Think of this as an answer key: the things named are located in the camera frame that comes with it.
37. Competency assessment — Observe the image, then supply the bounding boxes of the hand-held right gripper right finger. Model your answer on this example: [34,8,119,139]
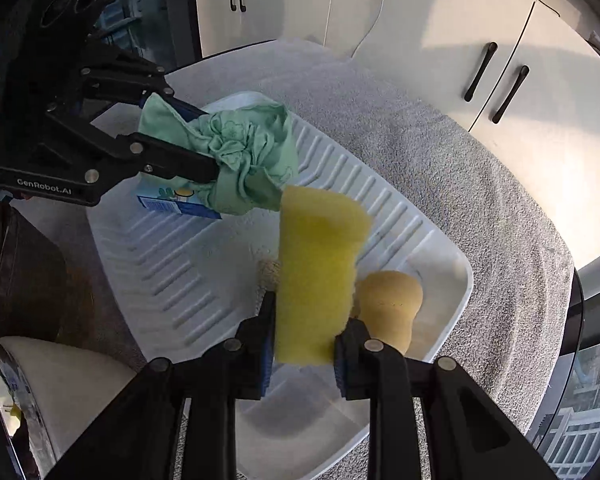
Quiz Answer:
[332,319,562,480]

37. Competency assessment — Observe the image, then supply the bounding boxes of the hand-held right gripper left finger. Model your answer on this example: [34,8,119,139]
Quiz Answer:
[45,290,279,480]

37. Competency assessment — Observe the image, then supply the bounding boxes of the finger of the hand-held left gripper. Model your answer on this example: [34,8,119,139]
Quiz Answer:
[45,102,220,196]
[80,42,206,119]

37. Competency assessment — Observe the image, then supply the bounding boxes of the blue tissue packet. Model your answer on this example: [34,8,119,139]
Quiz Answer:
[136,179,224,220]

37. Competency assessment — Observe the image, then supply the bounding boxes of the green fabric scrunchie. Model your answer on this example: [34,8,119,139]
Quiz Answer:
[139,92,300,217]

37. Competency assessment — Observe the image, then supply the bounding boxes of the tan gourd-shaped makeup sponge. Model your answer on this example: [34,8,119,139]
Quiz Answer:
[355,270,425,357]

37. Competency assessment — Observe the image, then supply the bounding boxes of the white ribbed plastic tray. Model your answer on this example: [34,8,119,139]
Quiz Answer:
[86,91,475,480]

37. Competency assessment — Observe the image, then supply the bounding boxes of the yellow square sponge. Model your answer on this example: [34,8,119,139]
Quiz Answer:
[275,185,373,364]

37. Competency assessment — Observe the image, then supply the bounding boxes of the white mug with chrome lid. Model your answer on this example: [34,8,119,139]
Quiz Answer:
[0,335,139,480]

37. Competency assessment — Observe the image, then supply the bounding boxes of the grey fluffy towel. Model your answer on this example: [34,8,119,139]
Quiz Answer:
[15,37,577,480]

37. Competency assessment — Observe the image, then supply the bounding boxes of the high-rise buildings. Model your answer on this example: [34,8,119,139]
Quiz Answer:
[524,337,600,480]

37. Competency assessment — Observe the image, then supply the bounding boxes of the white cabinet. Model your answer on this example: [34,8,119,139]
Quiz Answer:
[195,0,600,267]

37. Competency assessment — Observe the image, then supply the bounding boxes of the black window frame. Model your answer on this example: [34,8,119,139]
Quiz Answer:
[164,0,202,67]

